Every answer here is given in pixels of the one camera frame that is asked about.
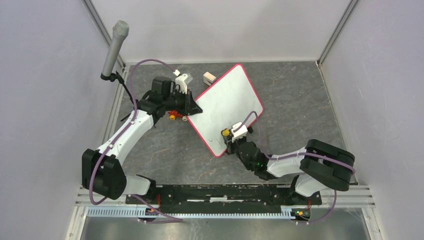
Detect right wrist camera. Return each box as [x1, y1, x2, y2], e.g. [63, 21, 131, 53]
[230, 122, 248, 142]

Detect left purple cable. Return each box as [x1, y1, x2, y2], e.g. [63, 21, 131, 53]
[89, 59, 183, 223]

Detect yellow bone-shaped eraser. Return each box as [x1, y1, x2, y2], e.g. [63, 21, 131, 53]
[221, 128, 231, 137]

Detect red toy block car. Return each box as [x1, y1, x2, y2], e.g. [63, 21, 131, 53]
[168, 110, 188, 122]

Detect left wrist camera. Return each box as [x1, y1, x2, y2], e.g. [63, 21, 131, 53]
[173, 69, 193, 94]

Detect red toy block boat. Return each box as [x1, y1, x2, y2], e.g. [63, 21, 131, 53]
[203, 72, 217, 86]

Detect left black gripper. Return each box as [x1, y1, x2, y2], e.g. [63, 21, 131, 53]
[163, 89, 202, 117]

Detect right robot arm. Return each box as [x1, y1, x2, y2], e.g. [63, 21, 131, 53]
[223, 136, 356, 204]

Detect pink framed whiteboard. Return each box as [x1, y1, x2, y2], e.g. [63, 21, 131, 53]
[187, 63, 264, 158]

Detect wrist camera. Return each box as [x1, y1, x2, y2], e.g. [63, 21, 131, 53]
[173, 69, 193, 94]
[230, 122, 248, 142]

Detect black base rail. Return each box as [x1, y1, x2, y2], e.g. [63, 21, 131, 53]
[125, 183, 322, 223]

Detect grey microphone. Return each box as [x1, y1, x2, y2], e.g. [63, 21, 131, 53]
[100, 20, 130, 81]

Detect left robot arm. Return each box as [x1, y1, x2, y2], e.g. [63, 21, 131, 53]
[82, 73, 203, 205]

